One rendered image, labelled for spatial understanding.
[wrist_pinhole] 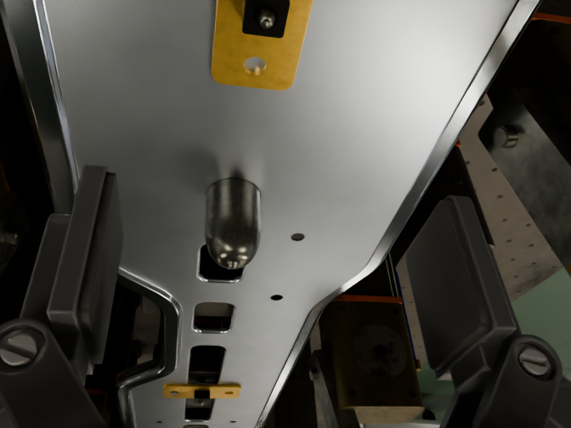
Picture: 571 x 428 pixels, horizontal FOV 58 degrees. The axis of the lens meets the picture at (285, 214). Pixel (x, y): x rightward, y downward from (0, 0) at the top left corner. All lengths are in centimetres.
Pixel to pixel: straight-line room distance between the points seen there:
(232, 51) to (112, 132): 8
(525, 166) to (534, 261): 80
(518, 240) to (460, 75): 76
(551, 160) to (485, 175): 55
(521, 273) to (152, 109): 94
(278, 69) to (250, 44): 2
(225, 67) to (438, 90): 10
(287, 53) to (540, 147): 13
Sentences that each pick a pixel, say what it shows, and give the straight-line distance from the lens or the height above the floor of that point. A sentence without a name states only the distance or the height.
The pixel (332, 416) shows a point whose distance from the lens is 55.
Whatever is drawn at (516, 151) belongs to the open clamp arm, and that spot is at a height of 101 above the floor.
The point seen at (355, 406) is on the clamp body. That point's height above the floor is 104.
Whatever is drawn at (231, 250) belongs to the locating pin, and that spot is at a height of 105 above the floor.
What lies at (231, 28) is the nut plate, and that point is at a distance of 23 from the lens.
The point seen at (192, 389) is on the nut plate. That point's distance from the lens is 60.
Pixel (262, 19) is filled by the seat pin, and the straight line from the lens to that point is 21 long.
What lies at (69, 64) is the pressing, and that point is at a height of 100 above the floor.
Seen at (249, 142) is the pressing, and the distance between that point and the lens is 28.
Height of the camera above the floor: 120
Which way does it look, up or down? 37 degrees down
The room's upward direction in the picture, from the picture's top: 176 degrees clockwise
